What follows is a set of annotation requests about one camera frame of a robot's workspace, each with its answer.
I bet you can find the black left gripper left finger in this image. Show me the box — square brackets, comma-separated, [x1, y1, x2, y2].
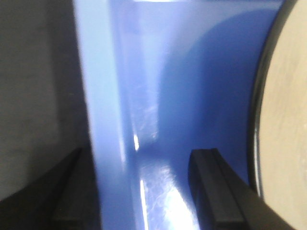
[0, 148, 101, 230]

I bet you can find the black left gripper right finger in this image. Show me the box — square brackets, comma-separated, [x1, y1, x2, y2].
[188, 149, 292, 230]

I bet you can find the beige plate with black rim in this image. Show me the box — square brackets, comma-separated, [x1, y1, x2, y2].
[248, 0, 307, 230]

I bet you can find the blue plastic tray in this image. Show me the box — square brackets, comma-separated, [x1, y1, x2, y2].
[73, 0, 283, 230]

